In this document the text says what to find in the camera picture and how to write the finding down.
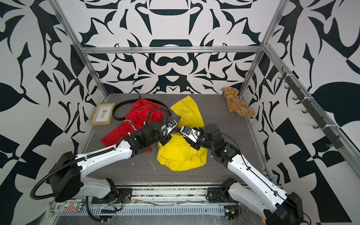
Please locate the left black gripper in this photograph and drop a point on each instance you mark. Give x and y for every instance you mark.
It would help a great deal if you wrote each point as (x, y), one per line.
(166, 138)

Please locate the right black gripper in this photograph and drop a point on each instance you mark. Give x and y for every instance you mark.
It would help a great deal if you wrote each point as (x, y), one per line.
(192, 143)

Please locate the yellow trousers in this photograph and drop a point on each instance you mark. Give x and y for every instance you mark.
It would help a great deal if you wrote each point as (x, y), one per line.
(177, 154)

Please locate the red trousers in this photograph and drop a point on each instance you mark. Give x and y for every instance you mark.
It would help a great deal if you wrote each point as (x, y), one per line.
(134, 120)

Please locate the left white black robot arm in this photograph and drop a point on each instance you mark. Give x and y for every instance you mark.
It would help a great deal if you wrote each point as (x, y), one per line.
(71, 178)

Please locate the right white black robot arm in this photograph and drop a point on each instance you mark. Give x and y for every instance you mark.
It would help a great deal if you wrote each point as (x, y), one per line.
(272, 203)

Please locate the brown teddy bear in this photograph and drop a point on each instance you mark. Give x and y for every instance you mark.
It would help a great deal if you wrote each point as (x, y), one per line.
(235, 104)

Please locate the wooden framed picture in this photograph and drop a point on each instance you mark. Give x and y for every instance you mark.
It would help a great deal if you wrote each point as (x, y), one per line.
(103, 114)

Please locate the small green circuit board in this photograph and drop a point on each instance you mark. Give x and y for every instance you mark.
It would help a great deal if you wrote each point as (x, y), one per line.
(231, 211)

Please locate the red white printed box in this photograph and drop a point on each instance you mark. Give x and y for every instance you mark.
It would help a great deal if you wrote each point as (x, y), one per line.
(72, 206)

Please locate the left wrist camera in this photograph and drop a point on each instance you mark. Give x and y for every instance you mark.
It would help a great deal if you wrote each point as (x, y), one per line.
(168, 127)

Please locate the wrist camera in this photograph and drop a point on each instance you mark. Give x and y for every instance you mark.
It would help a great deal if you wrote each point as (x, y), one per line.
(168, 127)
(191, 135)

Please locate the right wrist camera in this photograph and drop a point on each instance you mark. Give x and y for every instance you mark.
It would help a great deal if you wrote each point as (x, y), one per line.
(191, 135)

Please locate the white cable duct strip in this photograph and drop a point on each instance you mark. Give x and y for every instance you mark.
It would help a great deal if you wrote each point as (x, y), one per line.
(216, 210)

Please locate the black wall hook rack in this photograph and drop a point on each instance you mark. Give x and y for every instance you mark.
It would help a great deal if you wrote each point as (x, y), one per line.
(309, 119)

